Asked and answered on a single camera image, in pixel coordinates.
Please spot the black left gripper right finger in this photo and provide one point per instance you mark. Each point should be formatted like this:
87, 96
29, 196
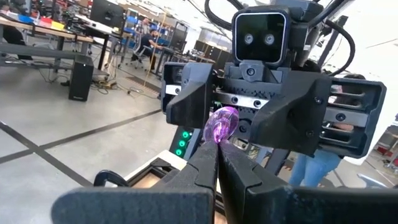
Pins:
236, 180

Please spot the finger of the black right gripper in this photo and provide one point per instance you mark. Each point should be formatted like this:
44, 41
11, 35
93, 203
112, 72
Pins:
196, 99
295, 118

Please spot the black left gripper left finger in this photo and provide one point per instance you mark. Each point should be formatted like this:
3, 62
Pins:
202, 171

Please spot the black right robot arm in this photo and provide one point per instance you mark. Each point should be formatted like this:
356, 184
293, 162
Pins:
304, 12

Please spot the person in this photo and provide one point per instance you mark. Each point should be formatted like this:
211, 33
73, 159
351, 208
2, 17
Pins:
144, 23
147, 42
314, 168

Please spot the black computer tower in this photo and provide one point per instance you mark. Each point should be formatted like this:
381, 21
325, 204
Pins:
81, 77

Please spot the black monitor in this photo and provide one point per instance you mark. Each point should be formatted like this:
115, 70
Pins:
107, 14

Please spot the wooden work table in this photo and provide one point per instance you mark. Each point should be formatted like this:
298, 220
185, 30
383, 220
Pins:
56, 33

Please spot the yellow storage bin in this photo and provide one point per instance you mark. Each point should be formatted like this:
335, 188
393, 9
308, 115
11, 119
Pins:
58, 25

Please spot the red storage bin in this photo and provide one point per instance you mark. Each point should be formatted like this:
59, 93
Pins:
46, 21

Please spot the blue storage bin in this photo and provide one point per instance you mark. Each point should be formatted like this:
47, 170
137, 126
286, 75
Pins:
26, 19

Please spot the blue metal table frame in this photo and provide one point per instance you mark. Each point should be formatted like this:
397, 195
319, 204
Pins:
371, 180

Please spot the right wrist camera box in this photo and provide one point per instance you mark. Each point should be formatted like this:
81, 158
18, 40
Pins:
259, 37

